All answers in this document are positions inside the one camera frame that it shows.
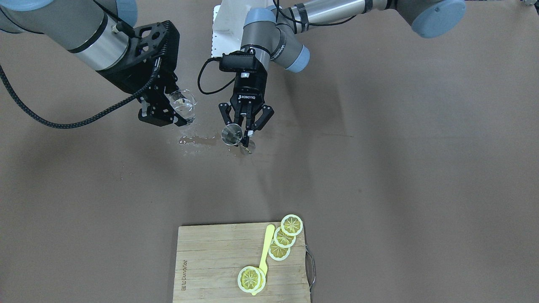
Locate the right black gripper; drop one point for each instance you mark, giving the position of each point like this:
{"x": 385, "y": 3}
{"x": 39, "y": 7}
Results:
{"x": 127, "y": 81}

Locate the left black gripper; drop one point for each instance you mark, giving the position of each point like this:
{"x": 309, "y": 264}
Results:
{"x": 249, "y": 89}

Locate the steel measuring jigger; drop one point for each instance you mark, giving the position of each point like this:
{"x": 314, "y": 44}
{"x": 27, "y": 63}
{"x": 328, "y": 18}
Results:
{"x": 233, "y": 135}

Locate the clear glass shaker cup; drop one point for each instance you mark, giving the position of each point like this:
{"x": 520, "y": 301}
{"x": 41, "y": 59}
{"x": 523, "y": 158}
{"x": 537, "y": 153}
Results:
{"x": 184, "y": 102}

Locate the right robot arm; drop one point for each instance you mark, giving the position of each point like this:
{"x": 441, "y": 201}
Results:
{"x": 85, "y": 29}

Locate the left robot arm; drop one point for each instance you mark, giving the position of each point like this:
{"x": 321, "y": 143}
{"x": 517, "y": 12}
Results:
{"x": 250, "y": 34}

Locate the wooden cutting board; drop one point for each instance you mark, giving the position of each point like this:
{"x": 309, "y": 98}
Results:
{"x": 209, "y": 258}

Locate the lemon slice on spoon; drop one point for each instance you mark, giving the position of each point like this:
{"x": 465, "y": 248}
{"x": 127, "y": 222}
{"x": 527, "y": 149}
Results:
{"x": 251, "y": 280}

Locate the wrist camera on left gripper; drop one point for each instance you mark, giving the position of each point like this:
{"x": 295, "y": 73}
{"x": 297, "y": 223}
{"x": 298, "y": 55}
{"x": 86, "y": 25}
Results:
{"x": 239, "y": 61}

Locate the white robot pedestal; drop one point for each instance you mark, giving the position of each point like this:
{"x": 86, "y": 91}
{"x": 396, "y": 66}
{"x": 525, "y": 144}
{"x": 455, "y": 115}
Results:
{"x": 228, "y": 27}

